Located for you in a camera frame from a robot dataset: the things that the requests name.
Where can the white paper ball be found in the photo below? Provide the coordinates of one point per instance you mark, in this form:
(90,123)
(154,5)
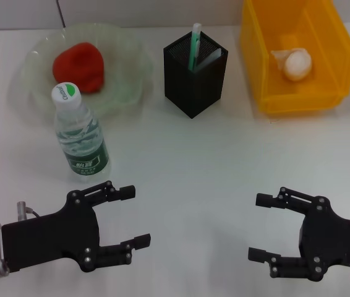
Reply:
(298,65)

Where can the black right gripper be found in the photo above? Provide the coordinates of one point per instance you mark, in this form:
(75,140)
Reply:
(335,241)

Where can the yellow plastic bin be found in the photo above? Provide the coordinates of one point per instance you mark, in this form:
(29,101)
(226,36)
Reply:
(326,89)

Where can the red orange fruit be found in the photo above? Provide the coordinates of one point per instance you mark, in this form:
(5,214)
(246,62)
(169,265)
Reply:
(79,66)

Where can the grey marker pen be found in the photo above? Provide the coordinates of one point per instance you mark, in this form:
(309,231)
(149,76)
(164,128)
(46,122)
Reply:
(212,58)

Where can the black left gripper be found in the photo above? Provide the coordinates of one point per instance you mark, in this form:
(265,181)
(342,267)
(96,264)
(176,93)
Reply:
(54,238)

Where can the black mesh pen holder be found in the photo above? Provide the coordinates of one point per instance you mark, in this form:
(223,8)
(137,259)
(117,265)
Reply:
(193,92)

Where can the clear water bottle green label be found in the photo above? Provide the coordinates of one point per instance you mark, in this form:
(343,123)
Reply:
(82,145)

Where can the green utility knife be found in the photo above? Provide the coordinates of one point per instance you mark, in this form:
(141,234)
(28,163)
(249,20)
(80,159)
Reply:
(193,49)

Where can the pale green glass fruit plate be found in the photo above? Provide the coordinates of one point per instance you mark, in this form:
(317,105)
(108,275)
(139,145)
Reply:
(122,62)

